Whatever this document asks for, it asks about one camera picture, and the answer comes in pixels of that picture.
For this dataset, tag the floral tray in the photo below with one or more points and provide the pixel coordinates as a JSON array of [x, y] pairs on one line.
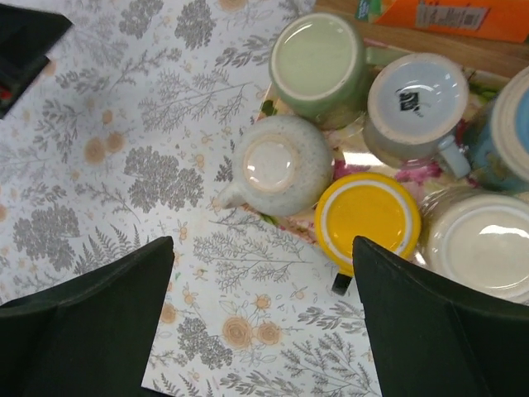
[[353, 156]]

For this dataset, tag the speckled white ceramic mug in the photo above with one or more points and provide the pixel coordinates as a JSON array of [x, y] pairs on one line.
[[281, 167]]

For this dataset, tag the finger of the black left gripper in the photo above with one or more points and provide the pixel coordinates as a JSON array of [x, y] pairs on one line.
[[27, 35]]

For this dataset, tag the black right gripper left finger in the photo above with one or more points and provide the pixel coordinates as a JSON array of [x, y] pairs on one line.
[[89, 336]]

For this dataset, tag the blue ceramic mug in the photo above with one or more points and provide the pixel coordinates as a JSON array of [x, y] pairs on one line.
[[496, 140]]

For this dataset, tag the yellow ceramic mug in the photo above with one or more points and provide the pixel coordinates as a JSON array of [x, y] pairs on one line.
[[368, 205]]

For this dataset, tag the white wire wooden shelf rack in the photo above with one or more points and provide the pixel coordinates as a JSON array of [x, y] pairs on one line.
[[497, 57]]

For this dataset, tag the green ceramic mug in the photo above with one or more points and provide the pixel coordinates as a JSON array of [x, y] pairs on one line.
[[321, 69]]

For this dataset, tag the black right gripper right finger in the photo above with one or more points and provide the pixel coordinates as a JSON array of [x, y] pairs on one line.
[[431, 336]]

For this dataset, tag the orange sponge pack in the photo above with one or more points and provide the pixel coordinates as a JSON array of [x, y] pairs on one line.
[[500, 20]]

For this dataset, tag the grey ceramic mug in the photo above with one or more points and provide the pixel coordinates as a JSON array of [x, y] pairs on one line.
[[414, 106]]

